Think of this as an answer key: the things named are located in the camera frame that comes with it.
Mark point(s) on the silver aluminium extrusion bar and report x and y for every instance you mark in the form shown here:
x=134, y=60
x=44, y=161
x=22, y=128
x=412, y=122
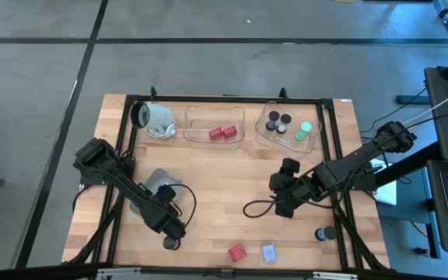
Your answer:
x=334, y=275
x=119, y=273

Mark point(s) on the black cylinder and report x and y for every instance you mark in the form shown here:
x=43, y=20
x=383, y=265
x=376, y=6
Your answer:
x=169, y=245

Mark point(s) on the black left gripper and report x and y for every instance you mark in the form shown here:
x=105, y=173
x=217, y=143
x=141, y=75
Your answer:
x=163, y=218

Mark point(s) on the grey plastic bin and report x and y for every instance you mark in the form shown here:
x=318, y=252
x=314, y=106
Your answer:
x=154, y=179

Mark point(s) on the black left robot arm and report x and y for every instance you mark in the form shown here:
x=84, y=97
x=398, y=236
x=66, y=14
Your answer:
x=130, y=190

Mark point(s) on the black aluminium table frame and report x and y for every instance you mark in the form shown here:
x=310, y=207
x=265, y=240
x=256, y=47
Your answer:
x=247, y=99

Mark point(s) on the lavender wall charger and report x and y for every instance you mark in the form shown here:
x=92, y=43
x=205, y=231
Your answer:
x=269, y=253

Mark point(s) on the blue hourglass printed 10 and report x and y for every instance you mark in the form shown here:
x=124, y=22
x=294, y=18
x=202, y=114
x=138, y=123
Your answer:
x=274, y=116

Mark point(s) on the clear plastic bin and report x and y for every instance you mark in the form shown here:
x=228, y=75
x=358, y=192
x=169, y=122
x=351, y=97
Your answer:
x=208, y=116
x=309, y=147

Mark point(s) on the red wall charger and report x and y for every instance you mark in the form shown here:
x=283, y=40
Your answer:
x=229, y=131
x=237, y=253
x=215, y=134

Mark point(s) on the blue sand hourglass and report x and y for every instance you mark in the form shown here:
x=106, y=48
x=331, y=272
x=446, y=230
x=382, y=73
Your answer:
x=329, y=232

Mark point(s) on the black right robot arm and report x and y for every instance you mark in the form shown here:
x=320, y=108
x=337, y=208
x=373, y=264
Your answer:
x=348, y=165

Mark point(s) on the black diagonal support bar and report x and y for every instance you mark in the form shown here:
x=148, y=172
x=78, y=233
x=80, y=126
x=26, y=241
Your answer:
x=407, y=165

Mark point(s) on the black horizontal beam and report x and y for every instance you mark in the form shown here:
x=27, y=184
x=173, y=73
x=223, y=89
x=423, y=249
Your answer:
x=33, y=272

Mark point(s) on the black stand foot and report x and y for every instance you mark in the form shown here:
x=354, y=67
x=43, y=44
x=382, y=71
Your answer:
x=412, y=99

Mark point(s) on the white paper sheet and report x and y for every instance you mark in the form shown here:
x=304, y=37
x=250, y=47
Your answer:
x=387, y=194

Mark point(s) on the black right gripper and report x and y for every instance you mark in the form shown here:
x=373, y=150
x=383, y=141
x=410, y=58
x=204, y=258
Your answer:
x=290, y=188

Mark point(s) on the white mug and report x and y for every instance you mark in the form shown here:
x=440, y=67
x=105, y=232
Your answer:
x=156, y=114

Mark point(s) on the green sand hourglass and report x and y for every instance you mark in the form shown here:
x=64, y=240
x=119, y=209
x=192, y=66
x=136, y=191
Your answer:
x=306, y=127

